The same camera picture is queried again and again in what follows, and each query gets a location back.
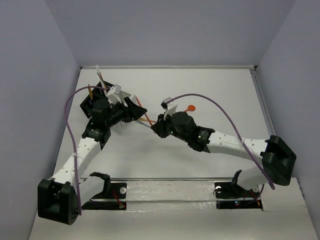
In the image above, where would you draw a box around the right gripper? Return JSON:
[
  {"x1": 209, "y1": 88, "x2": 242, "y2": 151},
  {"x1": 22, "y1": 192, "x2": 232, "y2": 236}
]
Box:
[{"x1": 151, "y1": 110, "x2": 190, "y2": 143}]

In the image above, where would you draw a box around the orange plastic knife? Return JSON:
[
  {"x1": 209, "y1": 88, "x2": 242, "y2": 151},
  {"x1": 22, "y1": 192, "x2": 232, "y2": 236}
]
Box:
[{"x1": 135, "y1": 96, "x2": 153, "y2": 126}]

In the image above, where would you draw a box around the gold knife black handle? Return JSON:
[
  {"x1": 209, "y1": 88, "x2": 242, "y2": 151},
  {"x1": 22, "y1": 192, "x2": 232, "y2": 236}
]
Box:
[{"x1": 88, "y1": 84, "x2": 94, "y2": 101}]

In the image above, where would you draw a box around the orange chopstick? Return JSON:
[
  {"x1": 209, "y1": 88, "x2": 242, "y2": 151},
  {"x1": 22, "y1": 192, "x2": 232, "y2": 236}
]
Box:
[{"x1": 97, "y1": 72, "x2": 108, "y2": 90}]

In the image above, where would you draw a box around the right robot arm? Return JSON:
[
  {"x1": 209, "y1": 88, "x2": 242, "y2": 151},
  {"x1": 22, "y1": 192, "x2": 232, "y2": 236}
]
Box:
[{"x1": 151, "y1": 111, "x2": 297, "y2": 196}]

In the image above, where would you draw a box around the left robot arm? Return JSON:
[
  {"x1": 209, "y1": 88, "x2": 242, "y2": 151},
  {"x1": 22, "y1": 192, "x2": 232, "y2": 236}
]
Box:
[{"x1": 37, "y1": 97, "x2": 147, "y2": 225}]

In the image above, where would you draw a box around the gold ornate fork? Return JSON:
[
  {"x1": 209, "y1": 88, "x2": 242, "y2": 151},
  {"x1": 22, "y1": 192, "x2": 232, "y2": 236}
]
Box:
[{"x1": 138, "y1": 118, "x2": 156, "y2": 125}]

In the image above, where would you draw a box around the iridescent metal spoon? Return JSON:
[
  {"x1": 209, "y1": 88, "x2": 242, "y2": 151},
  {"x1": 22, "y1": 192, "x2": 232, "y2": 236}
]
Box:
[{"x1": 135, "y1": 120, "x2": 151, "y2": 129}]

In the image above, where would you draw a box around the orange plastic spoon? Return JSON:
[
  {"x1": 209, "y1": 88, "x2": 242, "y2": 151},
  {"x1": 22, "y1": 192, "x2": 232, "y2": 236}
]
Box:
[{"x1": 184, "y1": 105, "x2": 196, "y2": 112}]

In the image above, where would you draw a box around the black utensil container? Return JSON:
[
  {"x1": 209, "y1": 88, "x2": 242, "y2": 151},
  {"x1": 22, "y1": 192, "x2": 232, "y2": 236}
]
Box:
[{"x1": 79, "y1": 81, "x2": 113, "y2": 119}]

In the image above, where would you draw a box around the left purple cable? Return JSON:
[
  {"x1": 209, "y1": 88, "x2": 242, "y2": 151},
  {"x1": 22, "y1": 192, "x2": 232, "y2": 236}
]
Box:
[{"x1": 64, "y1": 85, "x2": 111, "y2": 216}]

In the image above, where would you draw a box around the purple cable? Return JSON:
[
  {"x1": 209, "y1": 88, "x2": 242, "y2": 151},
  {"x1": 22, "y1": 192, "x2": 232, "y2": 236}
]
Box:
[
  {"x1": 169, "y1": 93, "x2": 276, "y2": 208},
  {"x1": 64, "y1": 85, "x2": 111, "y2": 216}
]

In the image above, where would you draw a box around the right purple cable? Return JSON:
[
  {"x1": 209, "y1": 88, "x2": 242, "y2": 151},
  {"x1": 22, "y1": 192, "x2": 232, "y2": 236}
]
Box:
[{"x1": 169, "y1": 93, "x2": 276, "y2": 208}]

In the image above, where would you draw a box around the metal rail front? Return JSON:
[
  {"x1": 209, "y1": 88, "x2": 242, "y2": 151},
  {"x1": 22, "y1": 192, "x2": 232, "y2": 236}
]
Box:
[{"x1": 79, "y1": 176, "x2": 301, "y2": 181}]

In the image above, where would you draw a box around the metal rail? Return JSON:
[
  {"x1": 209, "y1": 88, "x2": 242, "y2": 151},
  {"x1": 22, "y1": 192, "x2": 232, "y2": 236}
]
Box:
[
  {"x1": 80, "y1": 65, "x2": 258, "y2": 70},
  {"x1": 79, "y1": 176, "x2": 301, "y2": 181}
]

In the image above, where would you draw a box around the metal rail back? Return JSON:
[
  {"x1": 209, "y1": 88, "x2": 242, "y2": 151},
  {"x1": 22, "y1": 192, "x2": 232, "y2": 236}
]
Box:
[{"x1": 80, "y1": 65, "x2": 258, "y2": 70}]

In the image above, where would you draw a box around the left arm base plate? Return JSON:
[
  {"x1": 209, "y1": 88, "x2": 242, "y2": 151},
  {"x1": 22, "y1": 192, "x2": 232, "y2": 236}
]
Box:
[{"x1": 82, "y1": 182, "x2": 127, "y2": 211}]

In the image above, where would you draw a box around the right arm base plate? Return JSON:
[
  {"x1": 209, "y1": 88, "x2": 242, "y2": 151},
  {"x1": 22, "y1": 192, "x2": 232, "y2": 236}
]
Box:
[{"x1": 213, "y1": 181, "x2": 264, "y2": 210}]

